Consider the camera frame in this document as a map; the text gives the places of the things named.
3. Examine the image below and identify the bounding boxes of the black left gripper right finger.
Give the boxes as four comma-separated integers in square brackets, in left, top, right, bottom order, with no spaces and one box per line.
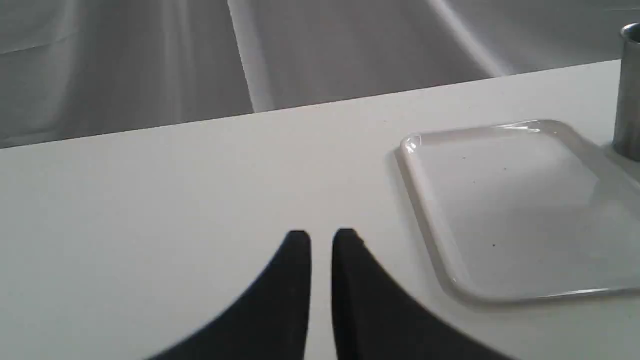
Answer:
[331,228,505,360]

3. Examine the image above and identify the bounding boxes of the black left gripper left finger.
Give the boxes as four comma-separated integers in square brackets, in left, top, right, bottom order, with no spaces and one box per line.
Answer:
[155,230,313,360]

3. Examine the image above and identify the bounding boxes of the stainless steel cup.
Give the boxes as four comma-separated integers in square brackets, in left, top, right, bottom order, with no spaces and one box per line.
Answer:
[612,23,640,162]

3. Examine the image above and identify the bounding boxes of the white plastic tray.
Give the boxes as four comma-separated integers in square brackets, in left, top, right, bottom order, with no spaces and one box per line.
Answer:
[399,120,640,304]

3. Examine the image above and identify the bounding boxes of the grey backdrop cloth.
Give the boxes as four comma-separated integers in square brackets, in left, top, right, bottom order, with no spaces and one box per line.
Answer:
[0,0,639,148]

